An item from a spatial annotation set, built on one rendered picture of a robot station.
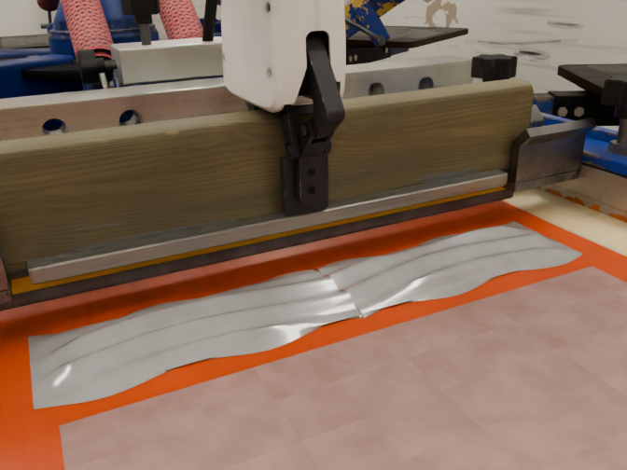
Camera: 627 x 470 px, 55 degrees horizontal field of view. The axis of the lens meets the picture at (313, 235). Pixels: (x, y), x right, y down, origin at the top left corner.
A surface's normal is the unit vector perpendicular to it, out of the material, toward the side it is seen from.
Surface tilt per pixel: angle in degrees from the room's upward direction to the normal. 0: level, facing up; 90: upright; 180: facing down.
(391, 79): 90
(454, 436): 0
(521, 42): 90
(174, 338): 28
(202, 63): 90
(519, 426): 0
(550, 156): 90
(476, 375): 0
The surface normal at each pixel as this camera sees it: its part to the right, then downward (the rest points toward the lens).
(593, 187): -0.90, 0.19
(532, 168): 0.43, 0.36
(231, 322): 0.15, -0.56
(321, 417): -0.03, -0.91
